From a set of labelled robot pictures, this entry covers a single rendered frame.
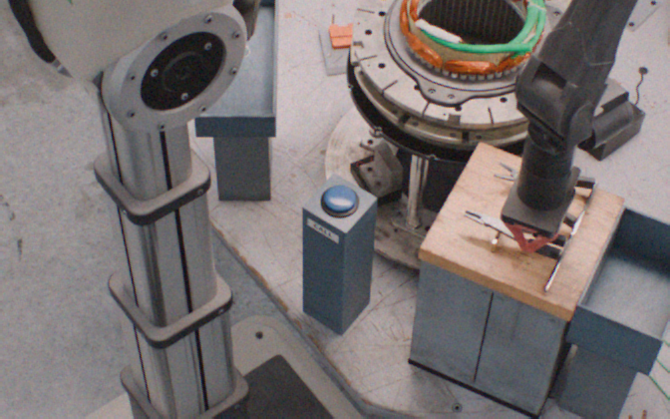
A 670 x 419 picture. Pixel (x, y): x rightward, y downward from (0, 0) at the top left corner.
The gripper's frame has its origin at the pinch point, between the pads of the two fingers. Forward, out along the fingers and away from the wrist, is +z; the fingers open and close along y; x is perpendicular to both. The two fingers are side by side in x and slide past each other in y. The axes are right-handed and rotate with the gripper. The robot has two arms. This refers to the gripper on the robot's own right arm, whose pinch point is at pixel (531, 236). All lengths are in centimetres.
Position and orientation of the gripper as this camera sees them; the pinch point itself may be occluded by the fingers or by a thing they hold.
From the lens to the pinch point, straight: 156.9
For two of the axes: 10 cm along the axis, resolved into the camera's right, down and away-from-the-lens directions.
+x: -9.1, -3.3, 2.5
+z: 0.0, 6.1, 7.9
